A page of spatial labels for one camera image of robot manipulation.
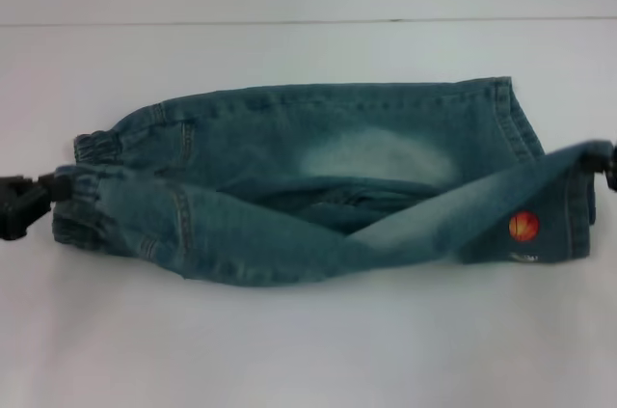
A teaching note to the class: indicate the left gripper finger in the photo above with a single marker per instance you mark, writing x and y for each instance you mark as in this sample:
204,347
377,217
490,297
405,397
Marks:
58,188

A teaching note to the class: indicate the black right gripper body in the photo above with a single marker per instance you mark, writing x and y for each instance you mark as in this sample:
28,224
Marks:
612,171

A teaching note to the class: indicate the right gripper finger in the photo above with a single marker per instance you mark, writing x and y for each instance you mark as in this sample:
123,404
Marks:
598,157

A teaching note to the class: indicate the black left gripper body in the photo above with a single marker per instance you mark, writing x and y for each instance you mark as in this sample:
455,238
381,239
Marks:
19,208

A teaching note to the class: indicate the blue denim shorts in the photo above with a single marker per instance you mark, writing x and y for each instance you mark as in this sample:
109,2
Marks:
241,234

